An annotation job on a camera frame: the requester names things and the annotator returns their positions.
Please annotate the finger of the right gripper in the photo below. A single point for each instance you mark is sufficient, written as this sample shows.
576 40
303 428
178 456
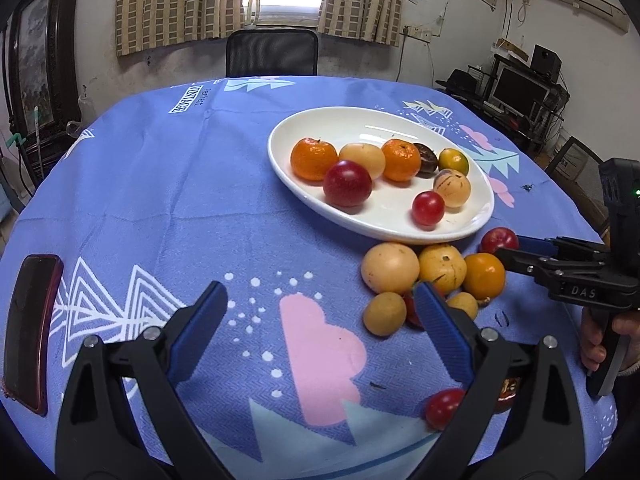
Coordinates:
563 248
538 265

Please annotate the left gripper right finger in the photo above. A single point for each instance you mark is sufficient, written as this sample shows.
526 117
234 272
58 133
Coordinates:
542 437

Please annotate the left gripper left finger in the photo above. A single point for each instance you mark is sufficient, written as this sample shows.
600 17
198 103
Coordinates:
97 437

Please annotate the red cherry tomato front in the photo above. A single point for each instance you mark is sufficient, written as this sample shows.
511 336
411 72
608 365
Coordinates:
440 408

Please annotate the red cherry tomato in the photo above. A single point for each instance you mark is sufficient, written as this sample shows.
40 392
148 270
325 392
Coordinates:
440 408
427 209

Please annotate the yellow green citrus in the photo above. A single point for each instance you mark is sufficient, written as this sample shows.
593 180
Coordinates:
453 159

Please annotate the textured orange mandarin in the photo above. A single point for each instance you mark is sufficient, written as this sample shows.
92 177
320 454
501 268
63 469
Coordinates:
402 160

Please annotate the large pale yellow fruit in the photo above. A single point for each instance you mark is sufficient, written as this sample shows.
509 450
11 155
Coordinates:
367 155

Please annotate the person's right hand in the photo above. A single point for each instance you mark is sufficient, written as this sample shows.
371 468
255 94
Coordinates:
591 348

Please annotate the smooth orange fruit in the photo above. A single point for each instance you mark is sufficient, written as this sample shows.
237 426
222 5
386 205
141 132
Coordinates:
485 276

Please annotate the small tan longan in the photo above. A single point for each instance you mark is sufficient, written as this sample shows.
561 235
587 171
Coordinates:
385 314
465 302

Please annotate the black side chair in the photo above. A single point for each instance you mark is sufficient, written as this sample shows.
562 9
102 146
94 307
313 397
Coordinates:
575 168

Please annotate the yellow spotted round fruit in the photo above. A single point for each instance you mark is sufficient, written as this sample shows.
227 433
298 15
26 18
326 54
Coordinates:
443 266

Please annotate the tan streaked round fruit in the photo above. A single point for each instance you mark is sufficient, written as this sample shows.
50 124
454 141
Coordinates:
453 187

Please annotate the stemmed red tomato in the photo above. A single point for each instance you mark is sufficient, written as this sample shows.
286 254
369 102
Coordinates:
411 316

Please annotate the pale yellow round fruit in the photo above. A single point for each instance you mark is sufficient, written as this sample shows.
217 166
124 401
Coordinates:
390 267

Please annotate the black metal desk rack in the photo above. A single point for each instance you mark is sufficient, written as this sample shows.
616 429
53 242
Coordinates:
472 86

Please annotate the computer monitor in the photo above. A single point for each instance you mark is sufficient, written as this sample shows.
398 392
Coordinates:
518 93

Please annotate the dark red plum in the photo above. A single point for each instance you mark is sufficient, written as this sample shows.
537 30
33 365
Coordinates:
347 184

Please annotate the blue patterned tablecloth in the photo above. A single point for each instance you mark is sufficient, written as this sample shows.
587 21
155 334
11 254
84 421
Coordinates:
172 189

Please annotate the striped right curtain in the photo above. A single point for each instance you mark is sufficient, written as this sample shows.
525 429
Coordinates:
376 21

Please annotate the striped curtain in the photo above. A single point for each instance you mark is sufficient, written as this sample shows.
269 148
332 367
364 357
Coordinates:
142 25
376 21

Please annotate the black office chair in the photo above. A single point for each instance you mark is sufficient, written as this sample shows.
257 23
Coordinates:
272 52

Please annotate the striped left curtain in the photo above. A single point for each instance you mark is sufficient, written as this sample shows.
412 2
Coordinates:
142 25

